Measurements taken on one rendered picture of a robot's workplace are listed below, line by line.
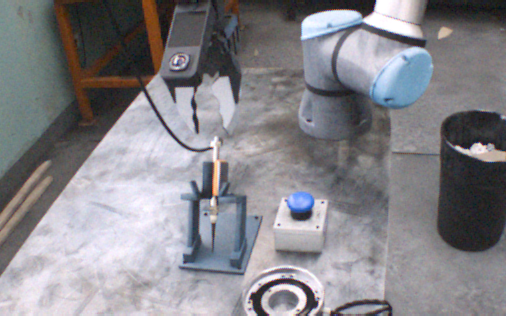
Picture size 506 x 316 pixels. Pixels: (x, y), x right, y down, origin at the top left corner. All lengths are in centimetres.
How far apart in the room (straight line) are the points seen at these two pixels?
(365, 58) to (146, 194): 45
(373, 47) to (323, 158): 24
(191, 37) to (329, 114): 46
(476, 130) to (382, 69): 117
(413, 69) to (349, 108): 19
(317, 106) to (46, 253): 56
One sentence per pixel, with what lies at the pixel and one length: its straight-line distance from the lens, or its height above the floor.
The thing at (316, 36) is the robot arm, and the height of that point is 101.
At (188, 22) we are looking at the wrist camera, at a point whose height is 115.
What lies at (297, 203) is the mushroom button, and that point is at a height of 87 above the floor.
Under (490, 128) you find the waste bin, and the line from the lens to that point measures 199.
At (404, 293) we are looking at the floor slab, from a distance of 180.
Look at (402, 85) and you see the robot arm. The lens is 87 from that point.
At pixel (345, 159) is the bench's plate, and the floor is 80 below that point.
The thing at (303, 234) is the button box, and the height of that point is 84.
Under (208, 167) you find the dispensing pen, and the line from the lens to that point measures 75.
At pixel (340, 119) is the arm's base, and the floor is 84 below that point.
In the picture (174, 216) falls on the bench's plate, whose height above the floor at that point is 80.
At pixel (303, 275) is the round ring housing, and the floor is 83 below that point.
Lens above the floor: 135
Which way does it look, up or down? 34 degrees down
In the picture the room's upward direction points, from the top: 7 degrees counter-clockwise
